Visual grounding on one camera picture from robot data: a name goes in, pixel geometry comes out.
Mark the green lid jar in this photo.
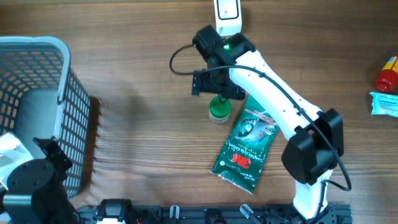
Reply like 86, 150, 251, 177
209, 96, 232, 124

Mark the green 3M gloves package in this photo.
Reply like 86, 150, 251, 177
211, 95, 280, 194

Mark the teal wet wipes packet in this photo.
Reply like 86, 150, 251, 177
369, 92, 398, 118

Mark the yellow red sauce bottle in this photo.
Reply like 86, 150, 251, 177
375, 52, 397, 92

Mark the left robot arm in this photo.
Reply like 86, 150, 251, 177
1, 133, 83, 224

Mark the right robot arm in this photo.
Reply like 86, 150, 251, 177
192, 25, 348, 223

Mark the white barcode scanner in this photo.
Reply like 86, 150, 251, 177
213, 0, 243, 37

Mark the grey plastic shopping basket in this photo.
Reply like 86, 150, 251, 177
1, 36, 91, 198

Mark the right black camera cable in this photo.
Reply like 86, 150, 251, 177
169, 44, 353, 224

